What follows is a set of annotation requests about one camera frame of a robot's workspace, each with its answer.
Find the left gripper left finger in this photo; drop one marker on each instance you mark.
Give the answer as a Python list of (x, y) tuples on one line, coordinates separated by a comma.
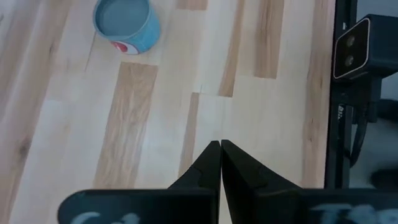
[(186, 205)]

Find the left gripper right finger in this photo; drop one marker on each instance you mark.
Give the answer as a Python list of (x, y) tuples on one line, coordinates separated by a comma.
[(264, 202)]

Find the teal can red white logo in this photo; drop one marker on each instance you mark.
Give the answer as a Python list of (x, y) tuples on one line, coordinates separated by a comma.
[(124, 18)]

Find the black table edge rail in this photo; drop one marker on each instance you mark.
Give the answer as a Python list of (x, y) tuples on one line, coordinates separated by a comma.
[(334, 140)]

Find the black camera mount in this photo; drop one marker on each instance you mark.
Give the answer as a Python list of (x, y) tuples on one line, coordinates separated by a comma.
[(360, 93)]

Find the black table-level camera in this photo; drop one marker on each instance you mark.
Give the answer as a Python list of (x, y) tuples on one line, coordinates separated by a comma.
[(376, 46)]

